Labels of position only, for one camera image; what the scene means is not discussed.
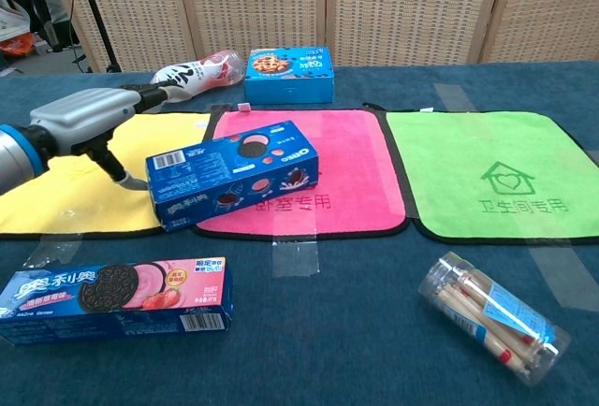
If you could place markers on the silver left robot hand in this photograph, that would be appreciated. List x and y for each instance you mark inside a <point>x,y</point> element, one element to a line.
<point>79,113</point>

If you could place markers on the dark blue Oreo box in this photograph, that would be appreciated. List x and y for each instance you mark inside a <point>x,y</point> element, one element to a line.
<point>224,177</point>

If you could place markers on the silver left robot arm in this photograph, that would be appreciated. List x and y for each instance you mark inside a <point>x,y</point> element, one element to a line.
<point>16,158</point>

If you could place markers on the plastic drink bottle white label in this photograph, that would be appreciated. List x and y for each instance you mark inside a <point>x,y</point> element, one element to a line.
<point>210,71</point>

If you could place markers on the Oreo box with strawberry picture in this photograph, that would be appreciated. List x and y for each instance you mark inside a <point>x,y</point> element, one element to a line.
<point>117,294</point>

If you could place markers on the light blue chocolate-chip cookie box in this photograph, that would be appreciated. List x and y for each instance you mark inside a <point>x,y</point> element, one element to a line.
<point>290,85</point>

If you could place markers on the orange plastic bag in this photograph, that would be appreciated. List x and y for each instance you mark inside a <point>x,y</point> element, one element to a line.
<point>18,45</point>

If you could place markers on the yellow cloth with black edge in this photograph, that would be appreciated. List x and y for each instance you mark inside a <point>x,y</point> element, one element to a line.
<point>47,209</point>

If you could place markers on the black office chair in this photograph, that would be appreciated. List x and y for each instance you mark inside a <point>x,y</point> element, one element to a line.
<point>51,13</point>

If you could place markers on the black tripod stand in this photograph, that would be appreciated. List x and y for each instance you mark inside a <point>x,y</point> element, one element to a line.
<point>93,8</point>

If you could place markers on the clear tape strip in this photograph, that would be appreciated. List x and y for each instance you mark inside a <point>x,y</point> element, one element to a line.
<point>456,97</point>
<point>51,251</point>
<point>566,275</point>
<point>296,258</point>

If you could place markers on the woven wooden folding screen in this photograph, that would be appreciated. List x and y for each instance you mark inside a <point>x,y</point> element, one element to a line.
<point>262,4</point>

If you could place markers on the pink cloth with house print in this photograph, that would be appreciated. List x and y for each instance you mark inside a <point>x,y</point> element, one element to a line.
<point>355,153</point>

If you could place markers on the green cloth with house print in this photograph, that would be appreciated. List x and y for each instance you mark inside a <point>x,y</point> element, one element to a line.
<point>468,153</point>

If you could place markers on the clear jar of biscuit sticks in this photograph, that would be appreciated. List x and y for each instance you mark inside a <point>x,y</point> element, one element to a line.
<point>491,317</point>

